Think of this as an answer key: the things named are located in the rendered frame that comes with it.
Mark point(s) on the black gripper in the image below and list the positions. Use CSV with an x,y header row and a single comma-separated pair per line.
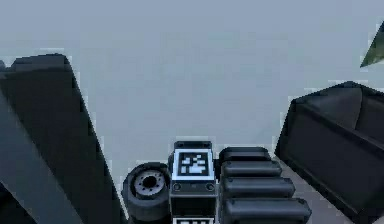
x,y
148,191

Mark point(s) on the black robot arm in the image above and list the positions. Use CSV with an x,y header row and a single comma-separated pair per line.
x,y
256,186

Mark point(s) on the black sofa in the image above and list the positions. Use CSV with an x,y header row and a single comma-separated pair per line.
x,y
336,150

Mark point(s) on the green house plant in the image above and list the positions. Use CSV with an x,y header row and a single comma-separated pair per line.
x,y
376,53

